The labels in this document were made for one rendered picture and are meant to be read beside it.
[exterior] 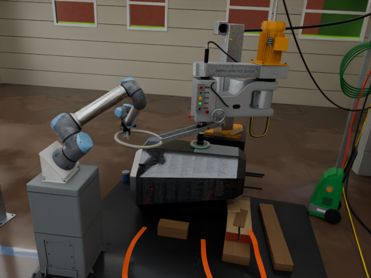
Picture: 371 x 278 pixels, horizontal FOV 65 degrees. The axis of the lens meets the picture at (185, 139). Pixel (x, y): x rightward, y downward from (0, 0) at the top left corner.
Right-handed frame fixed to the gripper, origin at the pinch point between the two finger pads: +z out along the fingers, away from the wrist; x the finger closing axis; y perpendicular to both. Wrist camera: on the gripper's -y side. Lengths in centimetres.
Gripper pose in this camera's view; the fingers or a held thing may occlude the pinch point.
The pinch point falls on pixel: (126, 137)
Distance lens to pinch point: 319.0
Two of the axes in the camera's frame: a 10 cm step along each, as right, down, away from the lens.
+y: -7.2, 1.4, -6.8
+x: 6.8, 3.4, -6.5
